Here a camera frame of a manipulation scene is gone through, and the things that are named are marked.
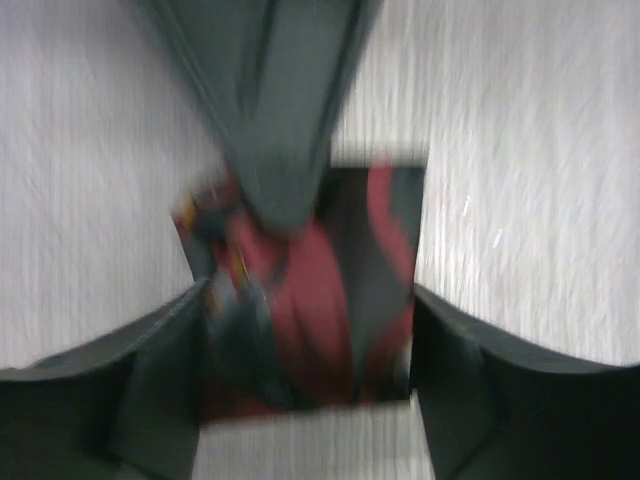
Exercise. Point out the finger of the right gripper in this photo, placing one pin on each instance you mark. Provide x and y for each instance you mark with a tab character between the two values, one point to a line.
271	77

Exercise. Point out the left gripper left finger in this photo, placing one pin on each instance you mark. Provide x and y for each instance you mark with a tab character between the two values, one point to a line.
123	406

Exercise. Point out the dark red patterned tie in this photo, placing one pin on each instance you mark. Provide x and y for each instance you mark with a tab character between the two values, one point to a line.
323	317

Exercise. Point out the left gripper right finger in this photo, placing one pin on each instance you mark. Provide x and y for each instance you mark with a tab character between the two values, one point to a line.
495	406

